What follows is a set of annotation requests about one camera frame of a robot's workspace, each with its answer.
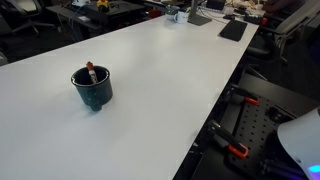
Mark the orange black clamp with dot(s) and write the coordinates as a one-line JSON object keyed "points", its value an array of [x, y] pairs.
{"points": [[247, 95], [234, 146]]}

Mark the dark green enamel mug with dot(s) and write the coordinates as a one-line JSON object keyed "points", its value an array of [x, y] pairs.
{"points": [[93, 95]]}

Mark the black keyboard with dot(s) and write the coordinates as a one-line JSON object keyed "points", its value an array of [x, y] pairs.
{"points": [[233, 30]]}

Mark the orange black clamp near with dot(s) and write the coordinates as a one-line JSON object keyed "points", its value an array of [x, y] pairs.
{"points": [[234, 146]]}

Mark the black side desk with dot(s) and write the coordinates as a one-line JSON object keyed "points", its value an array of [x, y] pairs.
{"points": [[91, 16]]}

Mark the grey office chair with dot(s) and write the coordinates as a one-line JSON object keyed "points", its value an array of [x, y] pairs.
{"points": [[268, 43]]}

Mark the orange black clamp far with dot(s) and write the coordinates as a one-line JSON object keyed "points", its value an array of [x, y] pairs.
{"points": [[247, 95]]}

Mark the dark bowl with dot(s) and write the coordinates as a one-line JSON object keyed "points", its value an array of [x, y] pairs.
{"points": [[170, 12]]}

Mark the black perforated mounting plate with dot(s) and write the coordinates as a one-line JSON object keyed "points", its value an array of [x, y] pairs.
{"points": [[256, 128]]}

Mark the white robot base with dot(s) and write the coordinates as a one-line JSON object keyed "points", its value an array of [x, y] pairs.
{"points": [[300, 138]]}

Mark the white coffee mug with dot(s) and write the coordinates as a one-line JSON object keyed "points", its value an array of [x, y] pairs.
{"points": [[181, 17]]}

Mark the black office chair left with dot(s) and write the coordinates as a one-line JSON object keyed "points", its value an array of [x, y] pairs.
{"points": [[25, 10]]}

